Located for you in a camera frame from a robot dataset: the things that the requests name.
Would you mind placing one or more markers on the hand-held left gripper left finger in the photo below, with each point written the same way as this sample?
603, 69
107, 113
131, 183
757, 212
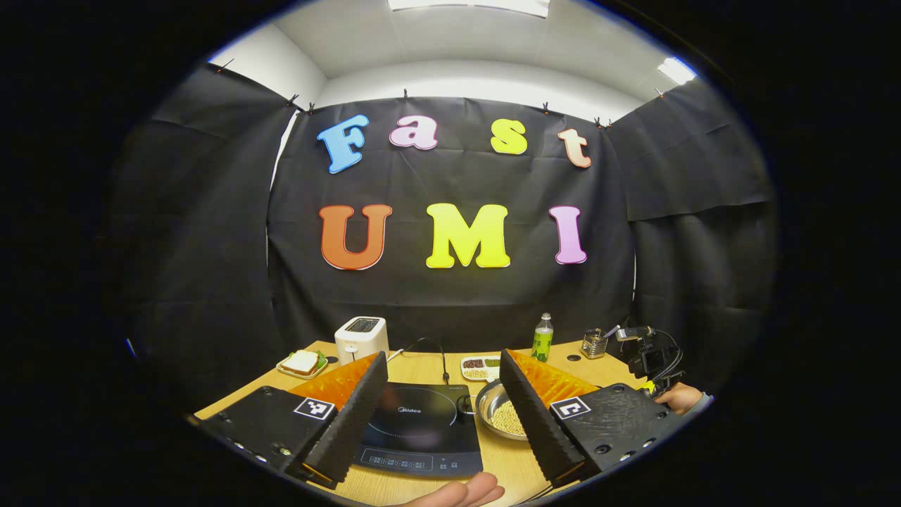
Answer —
352, 422

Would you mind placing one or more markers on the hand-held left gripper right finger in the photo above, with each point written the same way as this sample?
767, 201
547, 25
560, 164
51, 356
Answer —
538, 429

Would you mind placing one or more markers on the steel pot with beans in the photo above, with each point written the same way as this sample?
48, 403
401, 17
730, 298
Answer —
500, 415

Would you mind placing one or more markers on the black induction cooktop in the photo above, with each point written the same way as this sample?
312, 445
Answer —
422, 429

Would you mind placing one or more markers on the metal spoon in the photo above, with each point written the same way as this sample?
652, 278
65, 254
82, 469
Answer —
611, 331

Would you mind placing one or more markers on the plate with sandwich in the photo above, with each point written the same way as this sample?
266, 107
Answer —
301, 363

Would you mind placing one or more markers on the white toaster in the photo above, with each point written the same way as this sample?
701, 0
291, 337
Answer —
360, 341

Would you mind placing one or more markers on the white divided grain dish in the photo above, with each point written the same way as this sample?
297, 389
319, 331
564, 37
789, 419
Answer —
479, 367

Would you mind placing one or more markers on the green label drink bottle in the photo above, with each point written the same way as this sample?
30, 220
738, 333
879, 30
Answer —
542, 341

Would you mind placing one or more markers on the black backdrop cloth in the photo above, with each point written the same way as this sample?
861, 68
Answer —
211, 246

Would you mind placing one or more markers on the small ceiling light panel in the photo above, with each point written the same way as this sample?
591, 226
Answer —
676, 70

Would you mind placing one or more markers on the large ceiling light panel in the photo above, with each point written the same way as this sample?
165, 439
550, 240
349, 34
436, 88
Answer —
468, 5

